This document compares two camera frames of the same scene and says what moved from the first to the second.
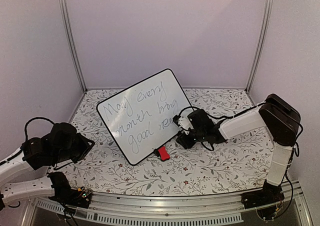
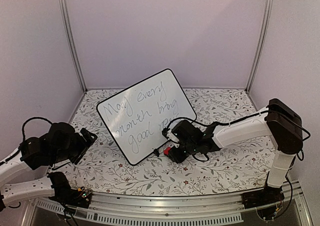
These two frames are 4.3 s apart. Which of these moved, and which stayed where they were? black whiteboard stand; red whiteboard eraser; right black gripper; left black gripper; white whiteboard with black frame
Moved: red whiteboard eraser; right black gripper
Stayed: black whiteboard stand; white whiteboard with black frame; left black gripper
